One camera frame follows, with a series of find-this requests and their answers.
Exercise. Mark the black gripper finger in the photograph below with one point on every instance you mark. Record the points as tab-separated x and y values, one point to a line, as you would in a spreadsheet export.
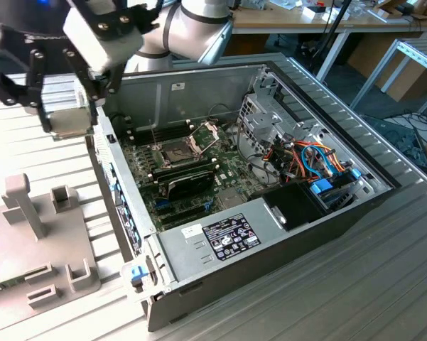
37	78
80	74

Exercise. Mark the silver CPU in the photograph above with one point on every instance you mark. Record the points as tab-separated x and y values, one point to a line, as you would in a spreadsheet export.
72	124

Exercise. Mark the metal locking lever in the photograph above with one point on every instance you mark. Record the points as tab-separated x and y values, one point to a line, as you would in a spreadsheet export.
153	134

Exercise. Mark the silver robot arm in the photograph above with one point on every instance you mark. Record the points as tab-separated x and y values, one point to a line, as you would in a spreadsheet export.
195	32

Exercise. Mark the CPU socket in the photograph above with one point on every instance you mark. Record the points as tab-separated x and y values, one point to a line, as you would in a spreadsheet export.
174	154

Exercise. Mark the white case sticker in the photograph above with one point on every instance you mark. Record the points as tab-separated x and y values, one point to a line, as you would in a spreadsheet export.
177	86

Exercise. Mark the installed RAM stick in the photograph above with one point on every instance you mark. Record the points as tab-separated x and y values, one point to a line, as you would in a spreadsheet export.
184	170

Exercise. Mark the black graphics card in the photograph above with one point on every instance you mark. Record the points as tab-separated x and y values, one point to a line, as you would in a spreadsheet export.
190	184

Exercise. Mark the grey parts rack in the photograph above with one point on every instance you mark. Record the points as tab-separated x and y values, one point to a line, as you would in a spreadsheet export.
39	255

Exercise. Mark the green motherboard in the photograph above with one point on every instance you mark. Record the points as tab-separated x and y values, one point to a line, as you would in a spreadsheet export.
234	167

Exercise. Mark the silver disk bay cage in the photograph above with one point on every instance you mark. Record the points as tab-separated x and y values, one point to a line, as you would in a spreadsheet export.
266	119

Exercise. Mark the small white sticker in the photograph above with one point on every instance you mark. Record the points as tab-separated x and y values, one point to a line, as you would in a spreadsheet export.
192	231

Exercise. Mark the silver chipset heatsink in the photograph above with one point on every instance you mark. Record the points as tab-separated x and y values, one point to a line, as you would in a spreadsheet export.
231	199

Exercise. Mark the blue case latch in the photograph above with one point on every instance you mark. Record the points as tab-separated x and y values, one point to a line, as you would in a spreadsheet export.
136	274

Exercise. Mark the green RAM stick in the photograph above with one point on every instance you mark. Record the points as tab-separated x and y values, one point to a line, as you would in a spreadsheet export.
7	284

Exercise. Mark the silver power supply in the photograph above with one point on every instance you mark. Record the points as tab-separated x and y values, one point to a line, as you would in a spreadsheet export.
183	261

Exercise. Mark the wooden desk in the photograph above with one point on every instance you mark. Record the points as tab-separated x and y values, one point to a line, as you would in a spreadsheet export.
287	22

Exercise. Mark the black rating label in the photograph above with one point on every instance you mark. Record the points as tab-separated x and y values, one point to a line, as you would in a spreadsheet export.
231	237

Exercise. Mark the small white box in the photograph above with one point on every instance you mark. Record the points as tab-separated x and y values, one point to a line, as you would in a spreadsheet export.
310	13

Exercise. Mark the open black PC case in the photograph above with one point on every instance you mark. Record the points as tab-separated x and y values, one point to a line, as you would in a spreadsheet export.
270	255

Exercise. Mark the black pole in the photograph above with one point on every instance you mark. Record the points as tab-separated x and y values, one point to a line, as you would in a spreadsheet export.
339	19

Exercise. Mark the large brown cardboard panel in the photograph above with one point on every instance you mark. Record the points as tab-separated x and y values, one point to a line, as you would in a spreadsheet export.
369	53

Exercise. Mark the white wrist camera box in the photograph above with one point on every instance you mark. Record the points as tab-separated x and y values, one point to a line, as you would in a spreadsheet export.
99	46

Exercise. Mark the aluminium frame shelf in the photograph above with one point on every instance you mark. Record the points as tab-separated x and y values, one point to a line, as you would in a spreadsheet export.
424	53

